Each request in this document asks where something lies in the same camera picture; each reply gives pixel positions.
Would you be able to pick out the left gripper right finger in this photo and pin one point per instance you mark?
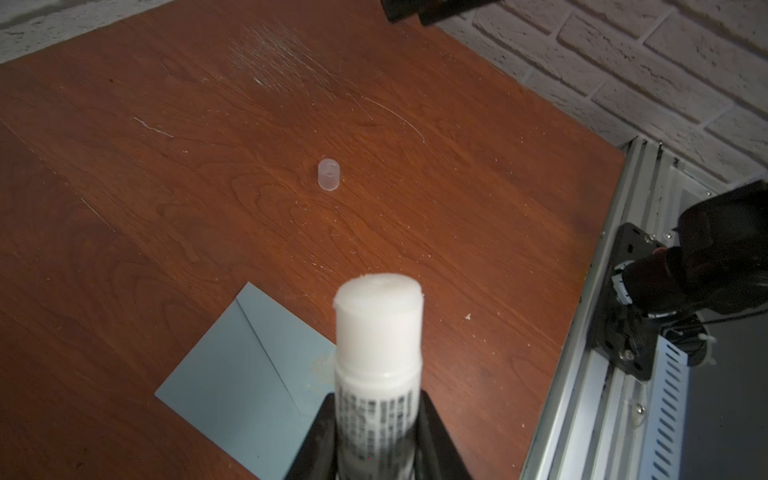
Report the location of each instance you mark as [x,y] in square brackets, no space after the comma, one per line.
[437,457]

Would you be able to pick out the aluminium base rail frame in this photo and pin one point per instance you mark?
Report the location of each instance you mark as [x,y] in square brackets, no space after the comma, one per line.
[678,284]

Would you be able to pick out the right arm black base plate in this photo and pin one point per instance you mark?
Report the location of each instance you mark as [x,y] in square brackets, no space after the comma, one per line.
[616,331]

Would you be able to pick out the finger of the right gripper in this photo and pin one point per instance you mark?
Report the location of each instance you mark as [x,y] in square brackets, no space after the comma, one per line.
[428,11]

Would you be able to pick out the clear glue stick cap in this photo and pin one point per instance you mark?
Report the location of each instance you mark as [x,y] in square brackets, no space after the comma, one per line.
[328,174]

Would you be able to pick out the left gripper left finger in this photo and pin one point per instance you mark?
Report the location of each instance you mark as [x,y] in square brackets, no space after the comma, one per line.
[316,458]

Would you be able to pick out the white glue stick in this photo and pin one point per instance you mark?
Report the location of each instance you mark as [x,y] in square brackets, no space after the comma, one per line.
[378,368]

